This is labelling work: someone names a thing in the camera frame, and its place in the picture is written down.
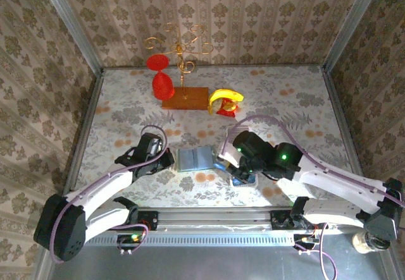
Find grey metal sheet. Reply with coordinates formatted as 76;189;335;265
47;243;392;280

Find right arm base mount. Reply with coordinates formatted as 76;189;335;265
270;209;329;230

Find red wine glass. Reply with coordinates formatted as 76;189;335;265
146;53;176;102

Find aluminium frame post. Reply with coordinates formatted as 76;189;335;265
36;0;104;72
322;0;385;71

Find slotted grey cable duct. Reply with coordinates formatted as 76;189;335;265
85;231;295;246

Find yellow banana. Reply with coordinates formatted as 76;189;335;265
207;88;244;116

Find gold stand with wooden base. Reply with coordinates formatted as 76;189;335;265
144;22;215;112

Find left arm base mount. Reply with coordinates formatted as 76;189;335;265
126;210;159;232

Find glass jar with black lid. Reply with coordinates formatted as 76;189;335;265
352;232;392;255

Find black controller board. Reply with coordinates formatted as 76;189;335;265
116;234;142;256
293;234;320;253

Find green card holder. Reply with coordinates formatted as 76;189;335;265
176;145;215;173

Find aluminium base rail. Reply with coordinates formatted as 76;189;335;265
85;206;389;232

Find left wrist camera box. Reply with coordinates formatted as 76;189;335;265
148;136;164;156

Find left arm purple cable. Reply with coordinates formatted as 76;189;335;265
50;125;168;264

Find red snack bag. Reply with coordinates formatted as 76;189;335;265
216;98;239;118

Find floral table cover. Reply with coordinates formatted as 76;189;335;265
71;66;363;208

